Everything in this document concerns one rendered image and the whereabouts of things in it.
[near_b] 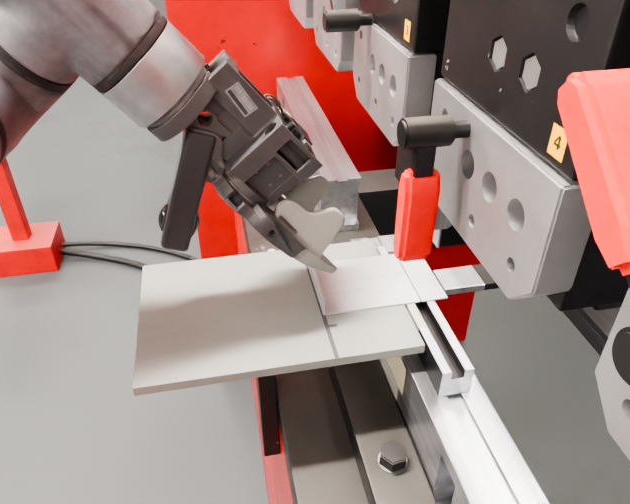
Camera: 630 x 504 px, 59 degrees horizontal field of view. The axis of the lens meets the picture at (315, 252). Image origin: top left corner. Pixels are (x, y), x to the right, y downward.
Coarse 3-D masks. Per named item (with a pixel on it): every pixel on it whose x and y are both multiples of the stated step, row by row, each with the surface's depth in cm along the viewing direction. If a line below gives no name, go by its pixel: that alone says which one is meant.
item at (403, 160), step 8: (400, 152) 55; (408, 152) 53; (400, 160) 55; (408, 160) 53; (400, 168) 55; (400, 176) 56; (440, 216) 49; (440, 224) 49; (448, 224) 50; (440, 232) 50
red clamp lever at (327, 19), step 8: (336, 0) 48; (344, 0) 48; (336, 8) 48; (344, 8) 48; (328, 16) 47; (336, 16) 47; (344, 16) 47; (352, 16) 47; (360, 16) 47; (368, 16) 48; (328, 24) 47; (336, 24) 47; (344, 24) 47; (352, 24) 47; (360, 24) 48; (368, 24) 48; (328, 32) 48
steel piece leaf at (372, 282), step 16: (384, 256) 63; (320, 272) 61; (336, 272) 61; (352, 272) 61; (368, 272) 61; (384, 272) 61; (400, 272) 61; (320, 288) 55; (336, 288) 58; (352, 288) 58; (368, 288) 58; (384, 288) 58; (400, 288) 58; (320, 304) 56; (336, 304) 56; (352, 304) 56; (368, 304) 56; (384, 304) 56; (400, 304) 57
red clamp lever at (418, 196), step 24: (408, 120) 31; (432, 120) 31; (408, 144) 31; (432, 144) 32; (408, 168) 34; (432, 168) 33; (408, 192) 33; (432, 192) 34; (408, 216) 34; (432, 216) 34; (408, 240) 35; (432, 240) 36
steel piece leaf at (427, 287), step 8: (408, 264) 62; (416, 264) 62; (424, 264) 62; (408, 272) 61; (416, 272) 61; (424, 272) 61; (432, 272) 61; (416, 280) 60; (424, 280) 60; (432, 280) 60; (416, 288) 58; (424, 288) 58; (432, 288) 58; (440, 288) 58; (424, 296) 57; (432, 296) 57; (440, 296) 57
